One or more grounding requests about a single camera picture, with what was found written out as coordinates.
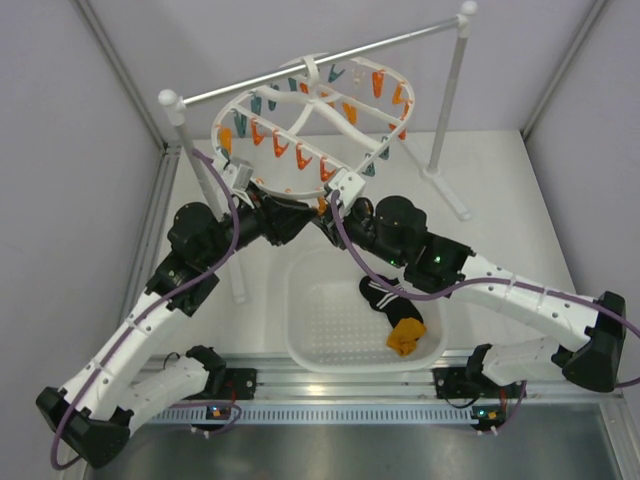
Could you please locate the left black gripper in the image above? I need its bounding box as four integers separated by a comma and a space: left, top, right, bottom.
202, 180, 317, 268

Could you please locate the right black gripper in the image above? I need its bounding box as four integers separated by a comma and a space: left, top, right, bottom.
313, 199, 407, 270

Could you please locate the orange clothes peg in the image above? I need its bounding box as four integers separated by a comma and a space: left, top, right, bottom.
320, 156, 337, 182
317, 197, 330, 216
296, 142, 313, 170

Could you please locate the black striped sock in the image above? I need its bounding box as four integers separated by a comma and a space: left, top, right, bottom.
359, 276, 424, 328

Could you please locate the white oval clip hanger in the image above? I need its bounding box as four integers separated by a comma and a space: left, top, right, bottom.
211, 55, 415, 200

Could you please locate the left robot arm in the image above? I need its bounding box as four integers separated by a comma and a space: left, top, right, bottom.
36, 193, 317, 468

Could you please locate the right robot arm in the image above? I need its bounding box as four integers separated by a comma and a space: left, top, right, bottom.
313, 196, 626, 397

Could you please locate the teal clothes peg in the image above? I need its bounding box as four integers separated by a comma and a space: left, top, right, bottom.
362, 162, 376, 177

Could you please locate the white drying rack stand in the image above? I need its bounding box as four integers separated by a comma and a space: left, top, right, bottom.
157, 0, 480, 304

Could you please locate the white laundry basket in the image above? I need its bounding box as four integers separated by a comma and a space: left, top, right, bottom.
283, 247, 448, 374

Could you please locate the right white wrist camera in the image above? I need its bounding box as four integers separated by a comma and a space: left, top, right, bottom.
324, 168, 366, 213

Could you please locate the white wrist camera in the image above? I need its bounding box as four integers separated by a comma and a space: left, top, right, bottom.
324, 168, 366, 213
222, 157, 254, 203

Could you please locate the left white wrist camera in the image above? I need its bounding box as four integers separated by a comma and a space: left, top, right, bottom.
222, 157, 254, 203

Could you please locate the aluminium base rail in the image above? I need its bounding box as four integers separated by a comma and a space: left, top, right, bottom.
134, 349, 621, 427

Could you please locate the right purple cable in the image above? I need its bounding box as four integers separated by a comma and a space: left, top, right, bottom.
329, 189, 640, 390

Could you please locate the purple cable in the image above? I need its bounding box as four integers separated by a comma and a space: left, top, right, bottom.
329, 189, 640, 390
49, 148, 239, 471

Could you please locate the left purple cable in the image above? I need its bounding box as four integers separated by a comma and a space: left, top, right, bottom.
49, 148, 239, 471

